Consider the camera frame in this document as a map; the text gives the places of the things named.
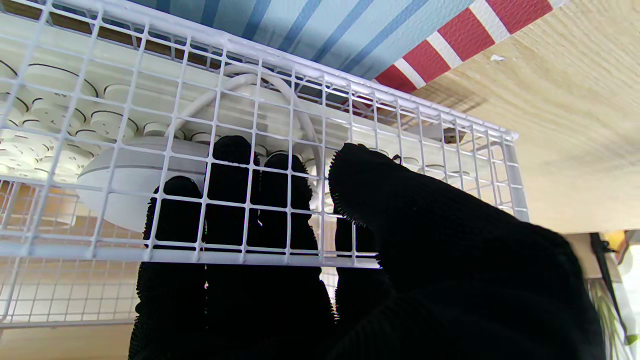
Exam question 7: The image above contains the white wire drawer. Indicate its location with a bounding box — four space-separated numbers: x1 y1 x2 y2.
0 0 532 268

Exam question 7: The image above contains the cream keyboard with round keys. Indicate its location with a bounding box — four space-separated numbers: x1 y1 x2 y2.
0 14 501 202

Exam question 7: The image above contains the blue striped mouse pad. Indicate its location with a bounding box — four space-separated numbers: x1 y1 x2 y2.
124 0 572 97

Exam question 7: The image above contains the black tripod stand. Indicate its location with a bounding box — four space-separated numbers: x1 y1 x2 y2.
589 231 632 342

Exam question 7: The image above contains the white cable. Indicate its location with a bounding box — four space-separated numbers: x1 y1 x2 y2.
164 69 327 213

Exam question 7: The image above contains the green plant in beige pot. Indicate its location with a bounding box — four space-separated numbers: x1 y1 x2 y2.
589 279 640 360

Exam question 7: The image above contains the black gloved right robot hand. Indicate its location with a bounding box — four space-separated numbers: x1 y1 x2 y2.
126 134 609 360

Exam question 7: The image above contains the white computer mouse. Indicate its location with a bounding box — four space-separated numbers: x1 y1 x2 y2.
75 136 227 234

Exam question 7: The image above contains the yellow object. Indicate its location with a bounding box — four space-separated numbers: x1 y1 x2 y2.
601 230 627 262

